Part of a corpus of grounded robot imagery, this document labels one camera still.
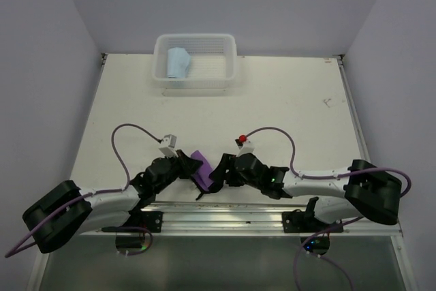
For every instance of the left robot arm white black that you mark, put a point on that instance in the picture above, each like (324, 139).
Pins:
(68, 210)

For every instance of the light blue towel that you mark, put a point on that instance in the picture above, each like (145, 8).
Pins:
(178, 63)

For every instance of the right black base bracket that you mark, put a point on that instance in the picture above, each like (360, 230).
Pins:
(298, 221)

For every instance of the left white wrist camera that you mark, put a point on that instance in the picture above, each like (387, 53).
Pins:
(167, 145)

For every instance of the left black base bracket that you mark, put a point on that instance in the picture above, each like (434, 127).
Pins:
(139, 222)

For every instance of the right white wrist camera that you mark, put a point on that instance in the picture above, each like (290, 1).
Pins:
(244, 145)

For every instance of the black base bracket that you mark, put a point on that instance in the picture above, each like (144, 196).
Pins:
(298, 221)
(139, 222)

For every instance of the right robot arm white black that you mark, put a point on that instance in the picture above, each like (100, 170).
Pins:
(360, 190)

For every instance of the white plastic basket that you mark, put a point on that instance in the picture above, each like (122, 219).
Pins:
(213, 60)

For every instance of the aluminium mounting rail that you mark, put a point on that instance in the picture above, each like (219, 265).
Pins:
(197, 219)

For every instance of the purple and grey towel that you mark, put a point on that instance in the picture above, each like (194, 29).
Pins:
(201, 178)

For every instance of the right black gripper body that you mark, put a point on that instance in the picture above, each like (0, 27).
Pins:
(234, 178)

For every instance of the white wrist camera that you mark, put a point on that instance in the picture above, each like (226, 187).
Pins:
(244, 145)
(167, 145)

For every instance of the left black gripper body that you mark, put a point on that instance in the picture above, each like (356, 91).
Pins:
(173, 174)

